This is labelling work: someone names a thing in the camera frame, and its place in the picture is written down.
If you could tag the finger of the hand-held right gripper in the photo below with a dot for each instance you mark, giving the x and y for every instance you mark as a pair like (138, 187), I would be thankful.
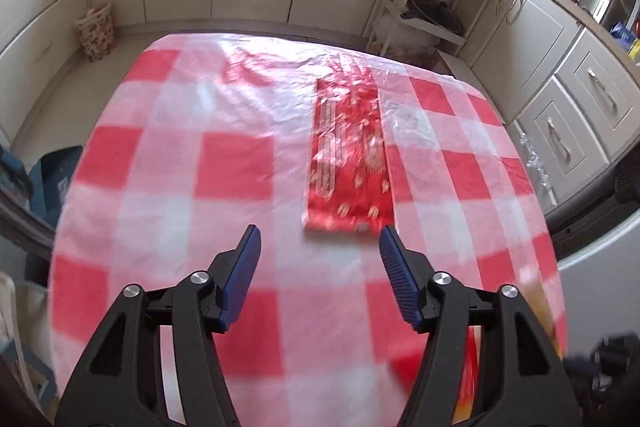
(600, 354)

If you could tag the floral fabric basket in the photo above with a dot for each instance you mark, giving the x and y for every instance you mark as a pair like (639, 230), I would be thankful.
(96, 32)

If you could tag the red gold patterned packet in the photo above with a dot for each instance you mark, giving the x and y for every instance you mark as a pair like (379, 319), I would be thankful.
(350, 157)

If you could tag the blue dustpan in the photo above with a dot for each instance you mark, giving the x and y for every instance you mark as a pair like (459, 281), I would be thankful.
(55, 177)

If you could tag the white cabinet with drawers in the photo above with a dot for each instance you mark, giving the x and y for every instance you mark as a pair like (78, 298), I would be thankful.
(40, 7)
(555, 82)

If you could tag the blue white bag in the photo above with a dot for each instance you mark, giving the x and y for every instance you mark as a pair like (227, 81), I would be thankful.
(625, 36)

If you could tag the red checked tablecloth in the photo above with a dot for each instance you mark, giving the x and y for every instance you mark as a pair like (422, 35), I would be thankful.
(165, 167)

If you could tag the dark lidded pot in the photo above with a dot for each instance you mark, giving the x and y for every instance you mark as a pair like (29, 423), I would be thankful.
(432, 9)

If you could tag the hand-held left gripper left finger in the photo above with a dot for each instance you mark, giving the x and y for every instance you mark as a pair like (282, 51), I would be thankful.
(240, 277)

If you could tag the white low stool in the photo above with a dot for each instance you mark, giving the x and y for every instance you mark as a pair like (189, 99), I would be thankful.
(452, 62)

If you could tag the small clear plastic bag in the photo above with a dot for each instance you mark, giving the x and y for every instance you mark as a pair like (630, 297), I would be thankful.
(537, 162)

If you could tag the grey sliding door frame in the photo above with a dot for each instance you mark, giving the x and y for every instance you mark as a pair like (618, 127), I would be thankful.
(595, 227)

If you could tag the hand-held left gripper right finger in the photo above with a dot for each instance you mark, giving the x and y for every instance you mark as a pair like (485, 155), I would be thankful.
(400, 277)

